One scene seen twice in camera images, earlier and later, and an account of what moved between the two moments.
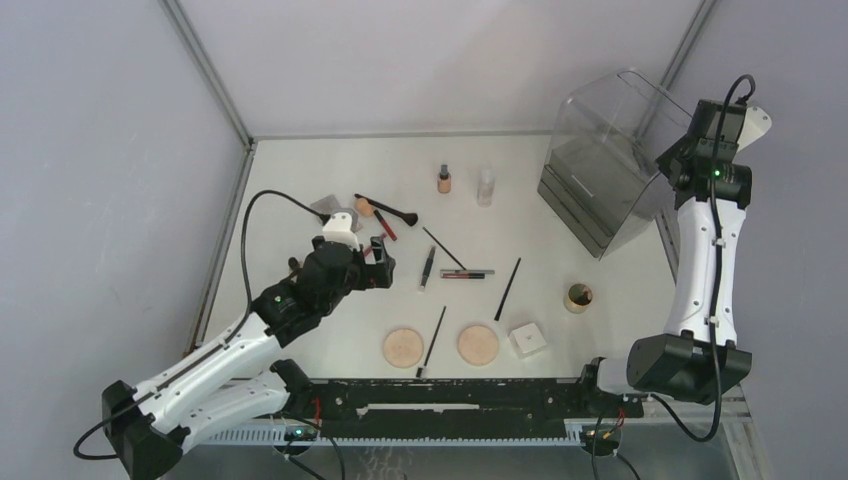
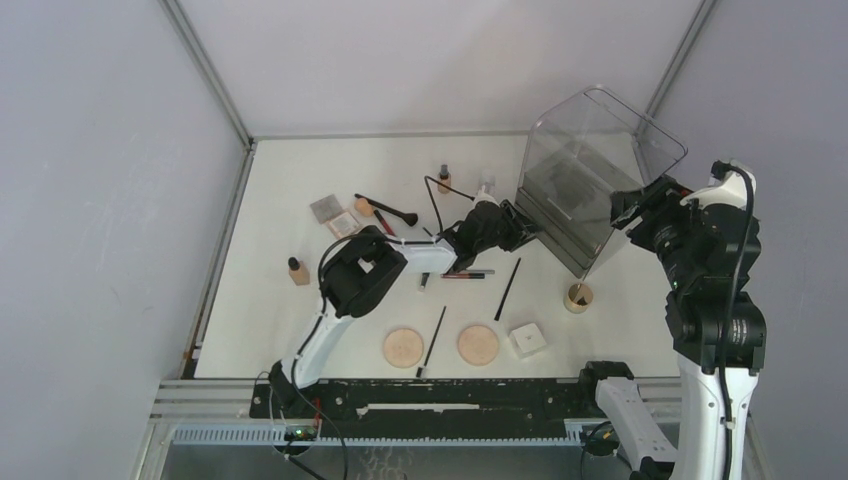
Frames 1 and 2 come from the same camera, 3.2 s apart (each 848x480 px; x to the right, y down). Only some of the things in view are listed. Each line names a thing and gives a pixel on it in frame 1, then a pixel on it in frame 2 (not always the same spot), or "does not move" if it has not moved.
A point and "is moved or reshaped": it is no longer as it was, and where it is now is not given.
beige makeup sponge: [364, 207] does not move
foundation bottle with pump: [444, 184] does not move
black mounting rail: [454, 409] does not move
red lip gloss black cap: [384, 224] does not move
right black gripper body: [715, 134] to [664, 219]
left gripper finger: [382, 273] to [515, 239]
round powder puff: [403, 348] does not move
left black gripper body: [358, 279] to [499, 237]
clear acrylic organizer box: [602, 164] is moved or reshaped
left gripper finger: [378, 250] to [514, 214]
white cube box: [526, 339] does not move
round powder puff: [478, 345] does not move
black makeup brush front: [422, 371] does not move
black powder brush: [409, 218] does not move
